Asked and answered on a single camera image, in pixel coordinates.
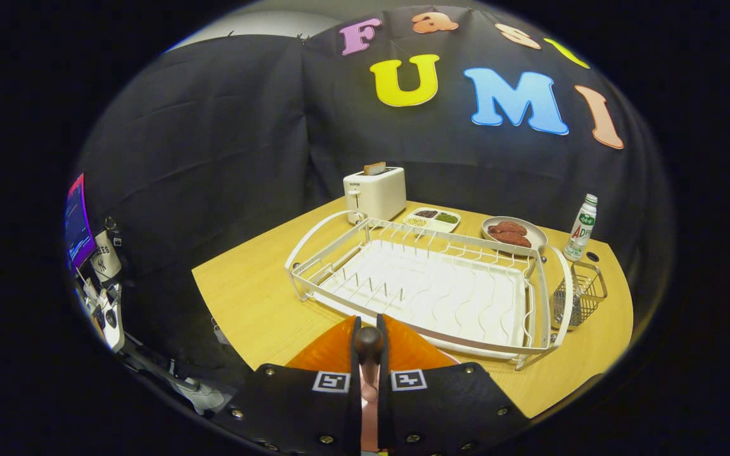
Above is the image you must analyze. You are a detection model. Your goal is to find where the spoon with brown handle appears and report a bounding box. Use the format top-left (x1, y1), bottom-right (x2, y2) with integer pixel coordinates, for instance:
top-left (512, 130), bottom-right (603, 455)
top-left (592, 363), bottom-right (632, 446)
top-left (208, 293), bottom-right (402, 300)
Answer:
top-left (354, 326), bottom-right (384, 406)

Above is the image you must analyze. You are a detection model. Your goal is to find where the white divided grain tray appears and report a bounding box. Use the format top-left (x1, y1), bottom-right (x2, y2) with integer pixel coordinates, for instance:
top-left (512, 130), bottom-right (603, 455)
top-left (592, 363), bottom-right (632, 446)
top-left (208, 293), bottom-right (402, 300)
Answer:
top-left (403, 207), bottom-right (461, 234)

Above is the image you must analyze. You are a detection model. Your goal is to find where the metal wire basket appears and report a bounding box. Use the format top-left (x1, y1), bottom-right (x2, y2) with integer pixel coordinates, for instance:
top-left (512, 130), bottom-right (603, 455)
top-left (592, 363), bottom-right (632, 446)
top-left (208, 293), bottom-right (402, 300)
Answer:
top-left (552, 260), bottom-right (608, 330)

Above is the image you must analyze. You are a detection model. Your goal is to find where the white printed mug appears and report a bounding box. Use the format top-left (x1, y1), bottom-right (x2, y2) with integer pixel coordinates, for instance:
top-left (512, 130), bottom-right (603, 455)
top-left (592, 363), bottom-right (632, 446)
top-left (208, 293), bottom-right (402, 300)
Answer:
top-left (91, 229), bottom-right (122, 282)

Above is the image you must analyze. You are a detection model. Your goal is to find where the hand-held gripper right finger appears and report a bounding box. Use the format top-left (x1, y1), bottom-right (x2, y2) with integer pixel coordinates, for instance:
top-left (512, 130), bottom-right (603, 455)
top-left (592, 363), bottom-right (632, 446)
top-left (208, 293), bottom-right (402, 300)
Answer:
top-left (376, 313), bottom-right (530, 454)

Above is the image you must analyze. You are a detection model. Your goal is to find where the white wire dish rack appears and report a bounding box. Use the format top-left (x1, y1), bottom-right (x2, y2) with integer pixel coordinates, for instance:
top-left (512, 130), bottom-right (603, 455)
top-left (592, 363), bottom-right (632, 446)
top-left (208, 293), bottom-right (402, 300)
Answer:
top-left (285, 210), bottom-right (575, 371)

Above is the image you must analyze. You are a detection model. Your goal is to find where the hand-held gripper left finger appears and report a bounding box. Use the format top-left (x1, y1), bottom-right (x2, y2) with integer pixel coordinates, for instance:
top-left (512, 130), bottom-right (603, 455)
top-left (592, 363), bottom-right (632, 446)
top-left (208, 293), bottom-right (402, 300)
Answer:
top-left (212, 315), bottom-right (364, 455)

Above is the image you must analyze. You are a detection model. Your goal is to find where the white and black device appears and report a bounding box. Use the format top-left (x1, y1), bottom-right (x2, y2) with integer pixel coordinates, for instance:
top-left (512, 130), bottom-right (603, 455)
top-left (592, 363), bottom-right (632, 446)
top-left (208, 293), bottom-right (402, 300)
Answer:
top-left (77, 279), bottom-right (126, 353)

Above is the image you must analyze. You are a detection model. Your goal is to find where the white toaster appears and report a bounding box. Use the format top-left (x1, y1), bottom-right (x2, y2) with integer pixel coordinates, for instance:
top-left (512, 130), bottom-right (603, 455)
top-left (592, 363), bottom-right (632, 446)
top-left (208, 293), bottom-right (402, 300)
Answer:
top-left (343, 166), bottom-right (407, 225)

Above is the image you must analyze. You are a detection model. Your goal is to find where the beige round plate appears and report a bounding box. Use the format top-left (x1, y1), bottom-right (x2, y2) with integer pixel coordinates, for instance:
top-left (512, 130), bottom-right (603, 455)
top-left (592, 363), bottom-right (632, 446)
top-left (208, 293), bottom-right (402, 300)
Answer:
top-left (481, 216), bottom-right (548, 250)

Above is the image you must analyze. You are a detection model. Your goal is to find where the white drip tray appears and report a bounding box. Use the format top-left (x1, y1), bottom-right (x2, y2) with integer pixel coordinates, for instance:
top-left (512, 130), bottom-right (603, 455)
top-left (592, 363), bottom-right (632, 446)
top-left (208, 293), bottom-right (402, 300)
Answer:
top-left (314, 239), bottom-right (527, 355)

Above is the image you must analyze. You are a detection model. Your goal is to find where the computer monitor screen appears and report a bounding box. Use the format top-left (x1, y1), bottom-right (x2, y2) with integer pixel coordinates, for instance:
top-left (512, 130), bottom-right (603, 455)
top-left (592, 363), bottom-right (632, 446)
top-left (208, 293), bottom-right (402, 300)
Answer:
top-left (64, 173), bottom-right (97, 274)

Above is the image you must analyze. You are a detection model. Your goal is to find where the white drink bottle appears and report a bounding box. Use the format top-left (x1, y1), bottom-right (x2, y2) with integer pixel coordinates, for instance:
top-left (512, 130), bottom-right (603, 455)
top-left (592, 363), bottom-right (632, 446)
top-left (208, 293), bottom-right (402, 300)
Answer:
top-left (563, 194), bottom-right (599, 262)

